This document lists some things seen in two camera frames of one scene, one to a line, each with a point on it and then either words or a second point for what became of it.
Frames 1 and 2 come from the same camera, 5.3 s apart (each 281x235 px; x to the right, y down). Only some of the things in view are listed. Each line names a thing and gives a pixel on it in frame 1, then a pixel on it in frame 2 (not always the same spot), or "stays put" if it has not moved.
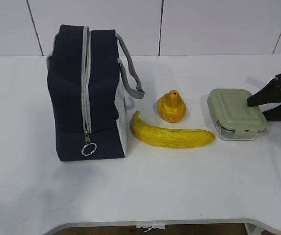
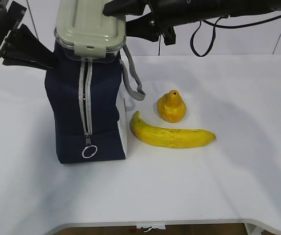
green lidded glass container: (234, 119) to (84, 32)
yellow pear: (171, 106) stays put
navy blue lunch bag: (90, 72) stays put
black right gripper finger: (272, 93) to (120, 7)
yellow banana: (168, 137) stays put
